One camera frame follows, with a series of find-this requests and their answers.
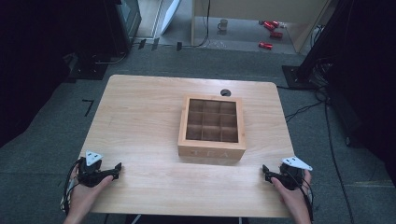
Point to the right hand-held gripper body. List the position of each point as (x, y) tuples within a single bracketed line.
[(291, 177)]

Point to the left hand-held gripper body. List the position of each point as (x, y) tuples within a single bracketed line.
[(90, 175)]

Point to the wooden tea box with compartments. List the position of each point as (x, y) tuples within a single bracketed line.
[(211, 149)]

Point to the person's left hand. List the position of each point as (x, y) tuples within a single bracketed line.
[(82, 197)]

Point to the person's right hand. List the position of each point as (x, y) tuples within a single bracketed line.
[(295, 200)]

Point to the black stand base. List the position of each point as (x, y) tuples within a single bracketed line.
[(88, 70)]

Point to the black metal stand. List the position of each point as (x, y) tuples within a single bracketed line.
[(306, 62)]

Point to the red can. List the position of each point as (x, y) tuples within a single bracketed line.
[(276, 34), (275, 23), (265, 45), (269, 25)]

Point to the dark monitor cabinet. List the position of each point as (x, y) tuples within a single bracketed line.
[(126, 21)]

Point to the grey mug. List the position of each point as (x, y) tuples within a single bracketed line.
[(222, 25)]

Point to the white board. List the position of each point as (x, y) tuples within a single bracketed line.
[(170, 15)]

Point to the light wooden shelf unit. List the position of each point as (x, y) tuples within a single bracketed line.
[(249, 7)]

